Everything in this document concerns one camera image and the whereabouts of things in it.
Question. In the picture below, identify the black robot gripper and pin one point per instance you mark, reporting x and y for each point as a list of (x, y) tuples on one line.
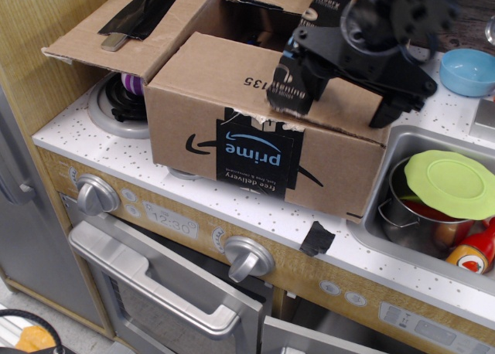
[(325, 53)]

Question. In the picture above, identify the large cardboard Amazon box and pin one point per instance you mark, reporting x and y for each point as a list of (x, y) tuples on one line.
[(207, 69)]

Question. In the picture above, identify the light blue bowl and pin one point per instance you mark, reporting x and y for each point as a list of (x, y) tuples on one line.
[(467, 72)]

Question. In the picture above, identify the silver sink basin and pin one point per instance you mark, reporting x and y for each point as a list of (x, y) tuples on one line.
[(405, 141)]

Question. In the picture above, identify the green silicone lid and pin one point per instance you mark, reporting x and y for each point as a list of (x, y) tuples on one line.
[(451, 183)]

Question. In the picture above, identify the steel pot in sink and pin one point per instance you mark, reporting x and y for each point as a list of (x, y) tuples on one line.
[(409, 223)]

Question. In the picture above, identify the black tape piece on counter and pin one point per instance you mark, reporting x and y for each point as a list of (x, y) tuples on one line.
[(317, 241)]

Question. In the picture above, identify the silver right stove knob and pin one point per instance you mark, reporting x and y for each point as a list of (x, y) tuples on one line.
[(247, 258)]

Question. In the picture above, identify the silver stove knob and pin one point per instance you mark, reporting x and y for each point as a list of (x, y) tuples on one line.
[(247, 258), (95, 196)]

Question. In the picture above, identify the red ketchup bottle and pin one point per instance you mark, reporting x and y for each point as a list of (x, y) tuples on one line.
[(476, 252)]

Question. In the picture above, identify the purple striped ball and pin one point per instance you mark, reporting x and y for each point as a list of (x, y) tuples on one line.
[(133, 84)]

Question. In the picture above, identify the grey stove burner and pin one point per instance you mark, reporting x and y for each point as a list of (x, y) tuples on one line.
[(115, 110)]

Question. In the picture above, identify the wooden toy kitchen cabinet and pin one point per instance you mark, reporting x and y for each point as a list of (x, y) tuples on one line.
[(177, 181)]

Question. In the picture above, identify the silver lower right door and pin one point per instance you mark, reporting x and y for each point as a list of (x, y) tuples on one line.
[(285, 337)]

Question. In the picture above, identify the silver left stove knob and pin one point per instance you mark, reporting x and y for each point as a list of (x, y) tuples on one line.
[(95, 196)]

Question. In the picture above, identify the silver oven door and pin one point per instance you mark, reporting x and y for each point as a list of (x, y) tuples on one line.
[(161, 302)]

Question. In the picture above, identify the grey toy fridge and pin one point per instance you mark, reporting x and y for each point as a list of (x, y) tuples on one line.
[(34, 249)]

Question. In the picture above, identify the orange object on floor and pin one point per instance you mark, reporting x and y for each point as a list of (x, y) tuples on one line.
[(34, 338)]

